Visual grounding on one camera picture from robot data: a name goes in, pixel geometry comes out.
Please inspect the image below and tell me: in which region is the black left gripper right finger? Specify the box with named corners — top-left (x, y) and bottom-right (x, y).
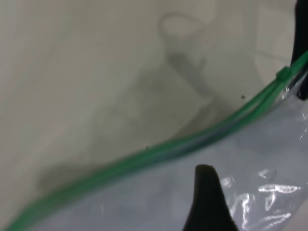
top-left (290, 0), bottom-right (308, 101)

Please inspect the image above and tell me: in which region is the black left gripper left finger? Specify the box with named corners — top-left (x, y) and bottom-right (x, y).
top-left (182, 164), bottom-right (239, 231)

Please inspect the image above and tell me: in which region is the green zipper slider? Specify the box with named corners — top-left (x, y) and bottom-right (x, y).
top-left (276, 68), bottom-right (293, 84)

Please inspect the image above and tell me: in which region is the clear plastic green zip bag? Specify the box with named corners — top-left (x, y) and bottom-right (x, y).
top-left (0, 49), bottom-right (308, 231)

